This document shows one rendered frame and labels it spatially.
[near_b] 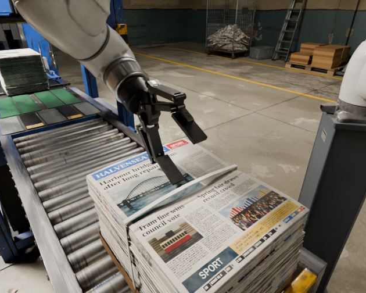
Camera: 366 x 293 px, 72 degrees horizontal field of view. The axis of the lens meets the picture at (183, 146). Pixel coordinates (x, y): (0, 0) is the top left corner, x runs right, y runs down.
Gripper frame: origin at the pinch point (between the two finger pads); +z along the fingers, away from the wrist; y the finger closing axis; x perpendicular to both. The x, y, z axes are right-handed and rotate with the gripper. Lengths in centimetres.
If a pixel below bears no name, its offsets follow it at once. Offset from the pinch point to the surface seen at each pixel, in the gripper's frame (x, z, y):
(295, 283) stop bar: -15.1, 30.9, 15.9
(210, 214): 1.1, 10.8, 2.6
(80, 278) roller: 21.5, 2.7, 32.6
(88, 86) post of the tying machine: -40, -141, 105
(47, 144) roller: 10, -66, 68
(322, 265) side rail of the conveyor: -25.9, 32.9, 17.1
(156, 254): 13.2, 11.7, 2.2
